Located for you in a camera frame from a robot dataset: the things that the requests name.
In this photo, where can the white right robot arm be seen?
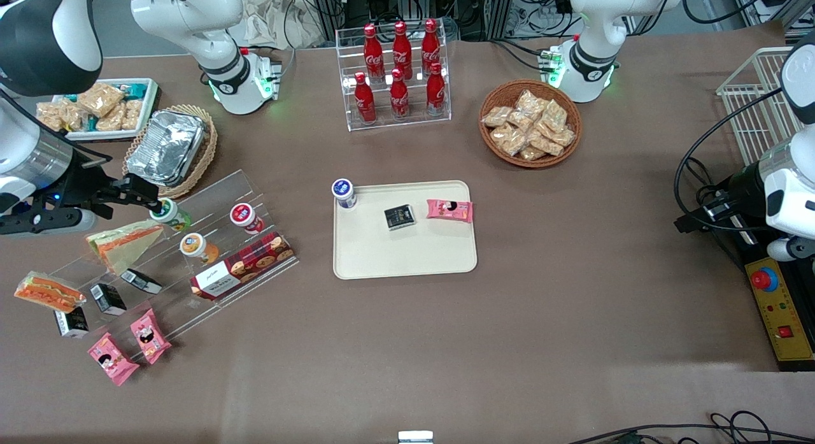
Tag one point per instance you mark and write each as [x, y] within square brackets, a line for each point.
[44, 36]

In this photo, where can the pink snack packet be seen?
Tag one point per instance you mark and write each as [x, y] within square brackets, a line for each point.
[151, 337]
[113, 360]
[449, 209]

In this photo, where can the triangle sandwich orange filling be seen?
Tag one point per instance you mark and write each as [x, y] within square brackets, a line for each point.
[49, 292]

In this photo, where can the white rectangular snack tray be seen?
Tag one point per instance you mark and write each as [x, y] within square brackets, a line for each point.
[151, 103]

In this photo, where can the clear acrylic stepped shelf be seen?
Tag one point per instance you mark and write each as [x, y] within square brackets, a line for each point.
[223, 189]

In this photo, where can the teal snack packet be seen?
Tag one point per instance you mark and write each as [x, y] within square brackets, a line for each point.
[135, 89]

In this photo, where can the wrapped triangle sandwich pale bread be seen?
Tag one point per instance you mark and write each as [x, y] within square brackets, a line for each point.
[124, 243]

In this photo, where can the beige plastic tray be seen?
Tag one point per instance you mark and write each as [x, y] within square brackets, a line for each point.
[407, 253]

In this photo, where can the crumpled beige paper bag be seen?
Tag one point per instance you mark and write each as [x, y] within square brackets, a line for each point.
[274, 20]

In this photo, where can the aluminium frame rack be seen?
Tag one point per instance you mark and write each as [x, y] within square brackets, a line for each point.
[331, 4]

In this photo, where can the yellow emergency stop box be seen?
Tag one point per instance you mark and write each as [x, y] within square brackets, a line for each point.
[780, 316]

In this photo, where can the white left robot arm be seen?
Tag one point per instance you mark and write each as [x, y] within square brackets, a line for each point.
[592, 62]

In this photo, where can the clear bag crispy snack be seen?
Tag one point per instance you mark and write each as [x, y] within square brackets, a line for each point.
[530, 103]
[554, 116]
[74, 119]
[546, 144]
[563, 137]
[496, 116]
[100, 100]
[521, 120]
[132, 114]
[51, 116]
[509, 140]
[532, 153]
[109, 119]

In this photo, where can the orange lid drink cup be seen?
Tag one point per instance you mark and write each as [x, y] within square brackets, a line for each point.
[196, 246]

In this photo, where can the red lid drink cup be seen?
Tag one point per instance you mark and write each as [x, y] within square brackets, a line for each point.
[245, 216]

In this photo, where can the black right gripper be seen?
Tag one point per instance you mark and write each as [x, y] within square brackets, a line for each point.
[81, 183]

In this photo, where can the oval light wicker basket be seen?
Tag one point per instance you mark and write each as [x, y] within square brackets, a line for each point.
[207, 144]

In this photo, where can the silver foil container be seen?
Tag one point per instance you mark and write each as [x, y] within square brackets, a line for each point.
[165, 148]

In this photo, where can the black snack packet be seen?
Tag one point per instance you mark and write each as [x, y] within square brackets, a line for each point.
[141, 281]
[399, 216]
[108, 299]
[71, 322]

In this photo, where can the clear acrylic bottle rack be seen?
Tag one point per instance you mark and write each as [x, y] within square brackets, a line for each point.
[414, 122]

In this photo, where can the red cola bottle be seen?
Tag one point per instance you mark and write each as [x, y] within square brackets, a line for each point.
[365, 100]
[435, 90]
[373, 49]
[430, 44]
[402, 46]
[399, 97]

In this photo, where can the round brown wicker basket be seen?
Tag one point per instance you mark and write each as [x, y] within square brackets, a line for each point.
[493, 97]

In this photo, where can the red plaid cookie box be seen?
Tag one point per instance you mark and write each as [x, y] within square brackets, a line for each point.
[248, 265]

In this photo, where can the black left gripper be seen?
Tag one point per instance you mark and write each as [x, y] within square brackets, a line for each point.
[742, 185]

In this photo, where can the blue lid yogurt cup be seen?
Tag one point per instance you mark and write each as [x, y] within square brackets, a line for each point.
[344, 192]

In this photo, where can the green lid drink cup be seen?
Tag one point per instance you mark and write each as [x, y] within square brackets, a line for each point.
[169, 214]

